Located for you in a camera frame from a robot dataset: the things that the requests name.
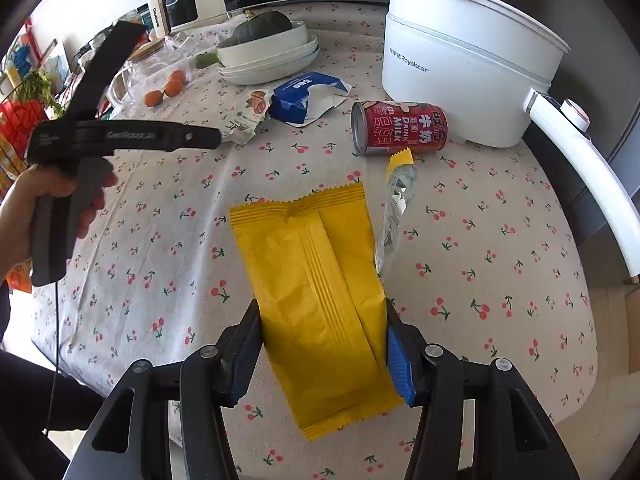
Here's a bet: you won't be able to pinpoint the nut snack wrapper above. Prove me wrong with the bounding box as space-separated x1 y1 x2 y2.
217 88 272 145

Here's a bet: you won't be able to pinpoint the blue biscuit box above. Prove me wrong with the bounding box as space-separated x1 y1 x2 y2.
268 72 352 127

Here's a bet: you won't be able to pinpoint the yellow snack wrapper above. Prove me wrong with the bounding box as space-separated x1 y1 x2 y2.
230 183 402 441

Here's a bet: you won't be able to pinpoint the red milk drink can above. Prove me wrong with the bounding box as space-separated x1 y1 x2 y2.
350 101 448 155

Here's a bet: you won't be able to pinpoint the silver yellow small wrapper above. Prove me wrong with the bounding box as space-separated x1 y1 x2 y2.
374 148 418 278

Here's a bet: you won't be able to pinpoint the person's left hand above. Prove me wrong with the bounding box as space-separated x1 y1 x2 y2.
0 165 77 280

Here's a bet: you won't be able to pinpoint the orange tangerine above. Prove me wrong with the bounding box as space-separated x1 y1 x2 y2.
143 90 164 107
169 70 186 84
163 79 184 98

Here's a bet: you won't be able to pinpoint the glass jar with wooden lid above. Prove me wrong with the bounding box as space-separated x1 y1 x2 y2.
106 32 192 107

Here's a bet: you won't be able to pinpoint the stacked white plates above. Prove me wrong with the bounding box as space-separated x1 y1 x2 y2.
218 34 320 86

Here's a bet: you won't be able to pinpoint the dark green pumpkin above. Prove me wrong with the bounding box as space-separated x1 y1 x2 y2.
232 11 293 44

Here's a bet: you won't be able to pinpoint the white electric cooking pot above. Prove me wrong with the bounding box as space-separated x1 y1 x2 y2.
382 0 639 278

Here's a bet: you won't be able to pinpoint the cream handled baking dish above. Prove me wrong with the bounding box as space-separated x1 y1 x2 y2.
195 21 309 70

